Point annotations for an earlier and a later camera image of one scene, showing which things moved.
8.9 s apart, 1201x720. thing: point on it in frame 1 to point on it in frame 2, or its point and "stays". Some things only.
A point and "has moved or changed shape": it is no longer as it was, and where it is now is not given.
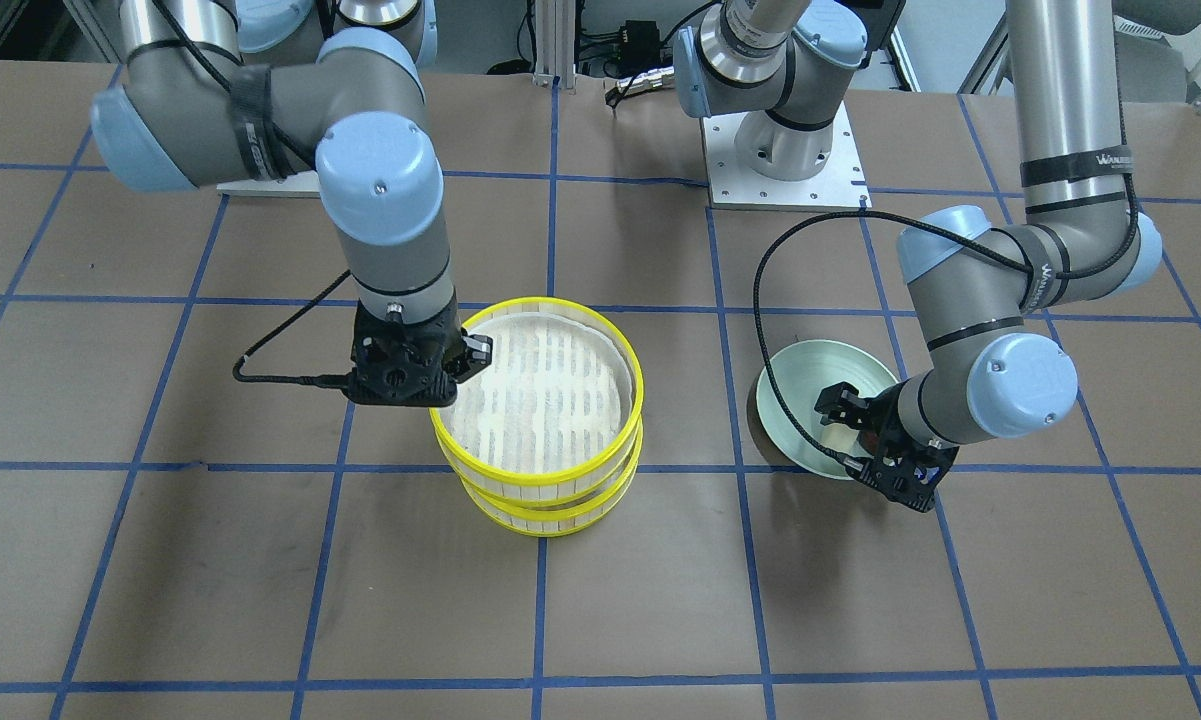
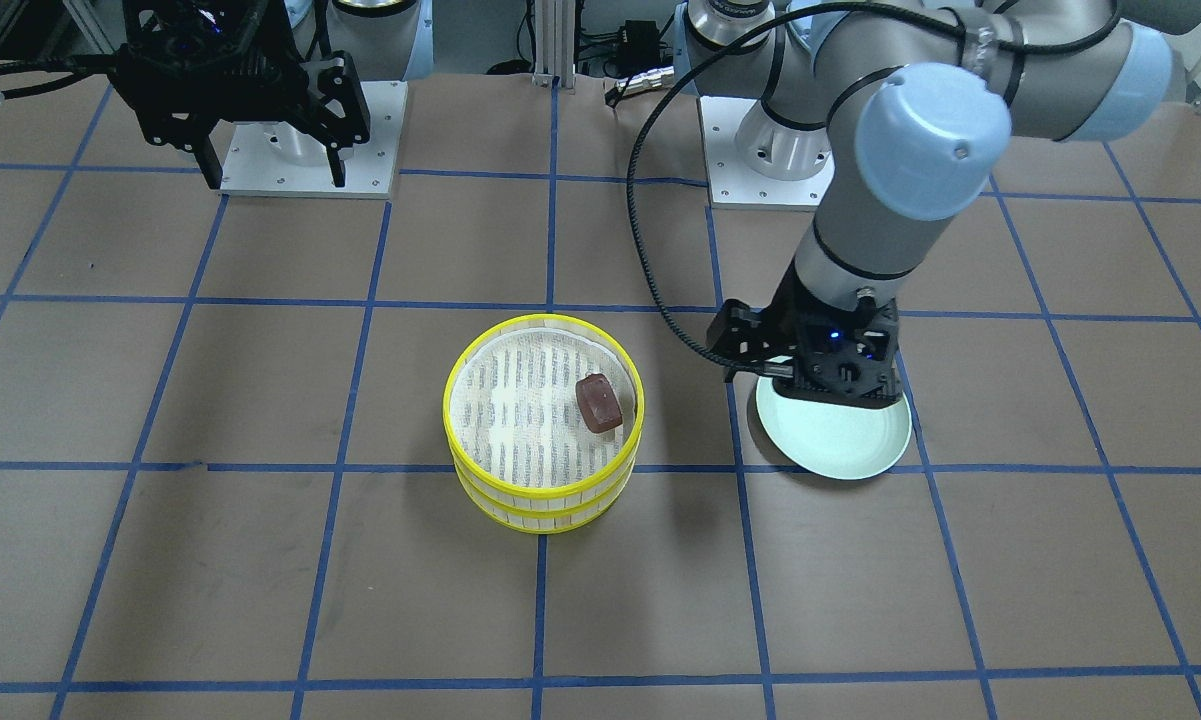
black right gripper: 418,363 to 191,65
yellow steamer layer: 558,520 stays
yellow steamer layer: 555,413 has moved or changed shape
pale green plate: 803,371 stays
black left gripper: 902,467 to 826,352
